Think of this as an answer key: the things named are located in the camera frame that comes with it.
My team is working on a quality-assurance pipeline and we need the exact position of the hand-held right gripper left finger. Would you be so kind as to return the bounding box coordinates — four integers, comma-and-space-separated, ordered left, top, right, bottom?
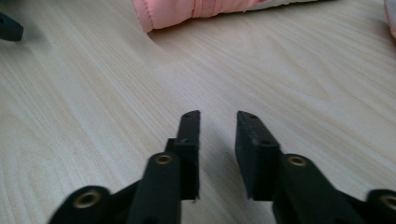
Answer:
164, 109, 202, 202

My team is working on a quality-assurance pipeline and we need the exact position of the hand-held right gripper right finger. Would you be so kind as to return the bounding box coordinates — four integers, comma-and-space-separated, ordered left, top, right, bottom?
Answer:
234, 110, 283, 202

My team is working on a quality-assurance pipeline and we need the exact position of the pink glove with red print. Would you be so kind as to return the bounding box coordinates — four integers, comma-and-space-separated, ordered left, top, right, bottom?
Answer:
132, 0, 335, 34

